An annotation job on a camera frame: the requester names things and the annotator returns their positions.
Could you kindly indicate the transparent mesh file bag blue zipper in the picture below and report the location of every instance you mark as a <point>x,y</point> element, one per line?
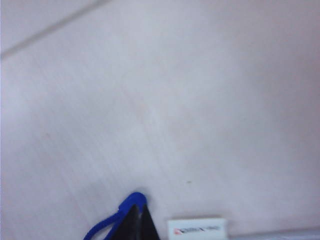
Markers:
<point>195,228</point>

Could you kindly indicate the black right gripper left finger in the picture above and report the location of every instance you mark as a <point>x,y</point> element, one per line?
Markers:
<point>130,230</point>

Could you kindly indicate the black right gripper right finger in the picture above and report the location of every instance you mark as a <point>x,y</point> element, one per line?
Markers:
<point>149,230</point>

